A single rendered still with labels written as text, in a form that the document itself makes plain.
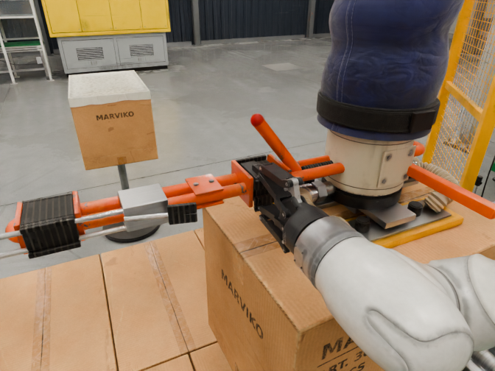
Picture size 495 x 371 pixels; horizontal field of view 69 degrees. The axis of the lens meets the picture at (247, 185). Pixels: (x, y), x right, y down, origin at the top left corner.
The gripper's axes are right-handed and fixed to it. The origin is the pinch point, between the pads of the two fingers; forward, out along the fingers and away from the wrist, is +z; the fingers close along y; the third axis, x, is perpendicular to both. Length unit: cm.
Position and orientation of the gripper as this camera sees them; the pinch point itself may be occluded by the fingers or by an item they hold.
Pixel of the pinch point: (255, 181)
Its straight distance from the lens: 66.7
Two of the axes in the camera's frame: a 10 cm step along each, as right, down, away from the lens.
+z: -4.2, -4.2, 8.1
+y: 0.1, 8.8, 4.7
